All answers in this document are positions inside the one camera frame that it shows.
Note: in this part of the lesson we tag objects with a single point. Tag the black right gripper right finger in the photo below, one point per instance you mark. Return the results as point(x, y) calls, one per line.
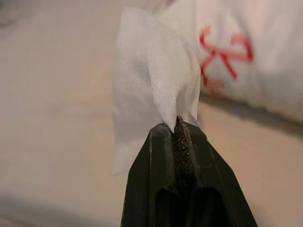
point(213, 189)

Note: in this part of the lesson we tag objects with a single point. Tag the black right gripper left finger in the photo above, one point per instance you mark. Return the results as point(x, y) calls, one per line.
point(149, 184)

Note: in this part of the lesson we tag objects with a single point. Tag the white paper tissue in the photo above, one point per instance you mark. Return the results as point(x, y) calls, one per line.
point(146, 71)

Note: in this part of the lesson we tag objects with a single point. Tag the cream cartoon print blanket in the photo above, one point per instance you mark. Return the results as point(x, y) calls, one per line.
point(272, 59)

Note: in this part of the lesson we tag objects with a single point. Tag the beige bed mattress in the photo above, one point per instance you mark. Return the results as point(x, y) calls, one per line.
point(59, 82)

